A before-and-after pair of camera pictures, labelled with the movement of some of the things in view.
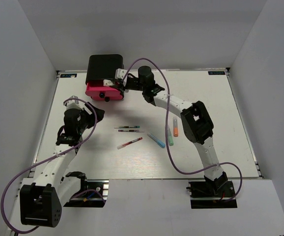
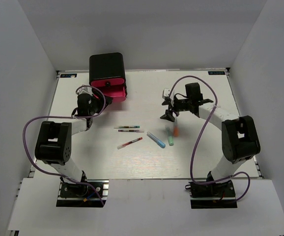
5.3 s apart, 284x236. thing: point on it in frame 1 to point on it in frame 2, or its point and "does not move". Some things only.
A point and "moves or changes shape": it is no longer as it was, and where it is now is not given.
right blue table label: (215, 73) does not move
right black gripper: (121, 87) to (168, 115)
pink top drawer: (103, 92) moves or changes shape
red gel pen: (124, 145) does not move
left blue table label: (72, 75) does not move
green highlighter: (171, 141) does not move
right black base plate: (212, 194) does not move
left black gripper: (99, 113) to (100, 102)
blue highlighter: (156, 140) does not move
